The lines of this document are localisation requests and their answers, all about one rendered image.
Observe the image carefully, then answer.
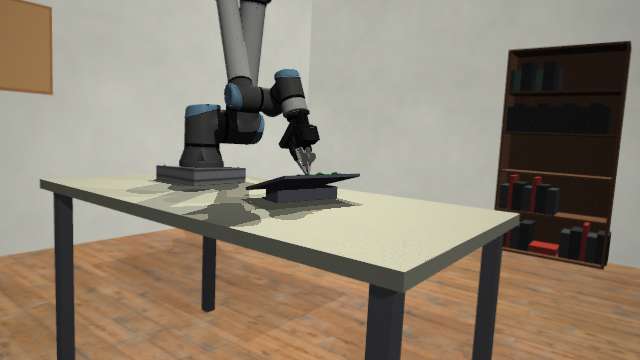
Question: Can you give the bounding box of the grey switch panel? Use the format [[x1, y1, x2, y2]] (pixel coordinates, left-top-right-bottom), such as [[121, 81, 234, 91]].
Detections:
[[246, 172, 358, 203]]

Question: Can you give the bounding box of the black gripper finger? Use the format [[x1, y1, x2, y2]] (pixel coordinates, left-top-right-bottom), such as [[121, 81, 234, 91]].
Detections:
[[288, 141, 310, 174], [304, 145, 316, 174]]

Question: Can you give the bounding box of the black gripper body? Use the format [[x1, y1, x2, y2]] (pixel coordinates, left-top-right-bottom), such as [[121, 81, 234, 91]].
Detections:
[[286, 109, 320, 150]]

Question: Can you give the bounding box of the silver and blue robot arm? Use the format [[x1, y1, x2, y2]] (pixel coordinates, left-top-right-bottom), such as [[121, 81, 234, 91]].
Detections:
[[179, 0, 308, 168]]

